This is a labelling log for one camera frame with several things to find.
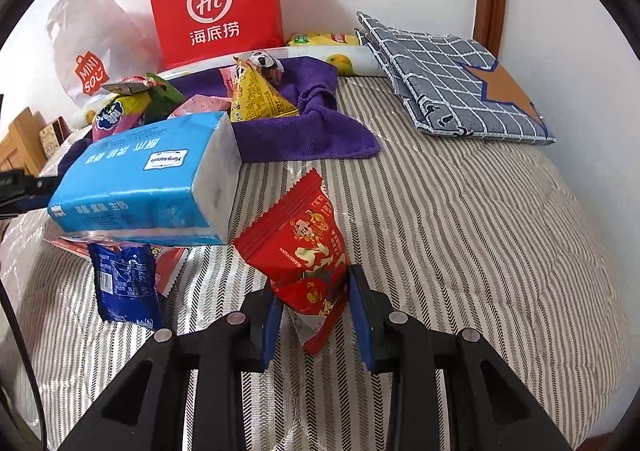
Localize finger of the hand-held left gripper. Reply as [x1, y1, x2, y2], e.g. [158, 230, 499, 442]
[0, 170, 60, 218]

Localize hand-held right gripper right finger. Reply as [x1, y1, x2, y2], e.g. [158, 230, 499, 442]
[348, 263, 573, 451]

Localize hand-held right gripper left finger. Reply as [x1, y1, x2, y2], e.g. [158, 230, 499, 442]
[57, 288, 286, 451]

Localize pink yellow snack bag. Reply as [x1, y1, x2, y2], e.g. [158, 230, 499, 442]
[90, 90, 151, 142]

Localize yellow triangular snack packet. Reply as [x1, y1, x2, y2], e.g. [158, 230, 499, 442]
[230, 58, 299, 123]

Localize wooden board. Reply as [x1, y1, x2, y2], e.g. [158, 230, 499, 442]
[0, 107, 51, 177]

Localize patterned notebook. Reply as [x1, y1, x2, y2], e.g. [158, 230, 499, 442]
[39, 117, 72, 154]

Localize blue tissue pack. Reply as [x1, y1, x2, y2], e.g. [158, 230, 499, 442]
[47, 111, 243, 248]

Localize red white snack packet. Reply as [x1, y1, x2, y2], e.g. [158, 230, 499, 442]
[42, 236, 190, 299]

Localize striped quilt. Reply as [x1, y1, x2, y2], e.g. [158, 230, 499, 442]
[0, 76, 636, 451]

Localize blue snack packet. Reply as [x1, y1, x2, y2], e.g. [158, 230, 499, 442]
[89, 242, 166, 329]

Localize green triangular snack packet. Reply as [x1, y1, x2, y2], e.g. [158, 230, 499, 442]
[144, 74, 186, 121]

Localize white shopping bag red logo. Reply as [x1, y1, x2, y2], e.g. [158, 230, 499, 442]
[46, 0, 163, 108]

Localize purple towel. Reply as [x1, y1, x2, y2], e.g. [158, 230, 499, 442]
[60, 56, 382, 164]

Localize grey checked cloth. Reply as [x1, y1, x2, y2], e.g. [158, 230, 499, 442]
[356, 11, 557, 146]

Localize panda-print snack packet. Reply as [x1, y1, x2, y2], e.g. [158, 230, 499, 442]
[248, 50, 286, 82]

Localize yellow green snack packet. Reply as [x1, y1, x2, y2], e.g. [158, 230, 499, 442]
[286, 31, 365, 48]

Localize black cable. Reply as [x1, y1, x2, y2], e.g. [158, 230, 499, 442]
[0, 276, 51, 451]

